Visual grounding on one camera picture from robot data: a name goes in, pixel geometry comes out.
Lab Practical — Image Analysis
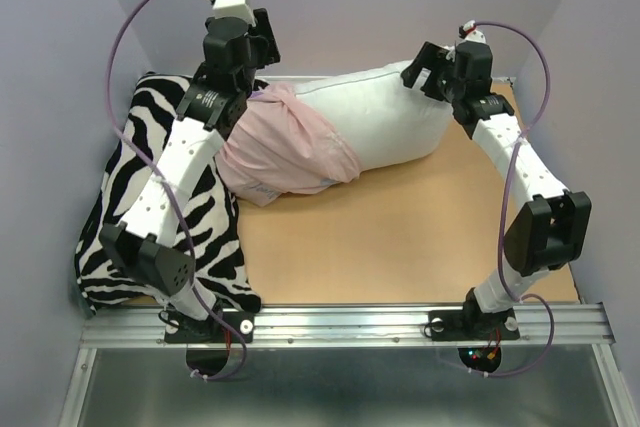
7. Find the purple pink princess pillowcase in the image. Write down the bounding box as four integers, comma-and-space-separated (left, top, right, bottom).
215, 83, 363, 207

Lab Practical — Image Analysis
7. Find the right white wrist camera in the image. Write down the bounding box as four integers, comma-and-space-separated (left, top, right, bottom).
458, 20, 487, 44

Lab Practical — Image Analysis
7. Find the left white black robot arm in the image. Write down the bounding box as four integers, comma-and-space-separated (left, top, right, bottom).
99, 8, 280, 342

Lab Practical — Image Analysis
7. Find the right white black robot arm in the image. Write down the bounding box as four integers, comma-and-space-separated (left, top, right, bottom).
401, 41, 592, 338

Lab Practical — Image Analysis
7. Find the zebra striped pillow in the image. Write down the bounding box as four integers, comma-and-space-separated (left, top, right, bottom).
73, 72, 262, 314

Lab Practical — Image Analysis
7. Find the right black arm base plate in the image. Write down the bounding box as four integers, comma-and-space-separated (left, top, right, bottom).
426, 309, 520, 342

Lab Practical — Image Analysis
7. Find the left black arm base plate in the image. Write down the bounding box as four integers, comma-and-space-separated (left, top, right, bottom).
158, 309, 255, 344

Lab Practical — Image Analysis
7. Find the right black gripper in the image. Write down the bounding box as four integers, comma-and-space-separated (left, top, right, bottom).
399, 41, 464, 103

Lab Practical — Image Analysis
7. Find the white pillow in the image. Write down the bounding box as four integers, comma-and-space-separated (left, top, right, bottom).
294, 60, 452, 171

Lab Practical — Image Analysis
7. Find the aluminium mounting rail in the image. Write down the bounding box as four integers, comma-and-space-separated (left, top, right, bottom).
80, 303, 615, 350

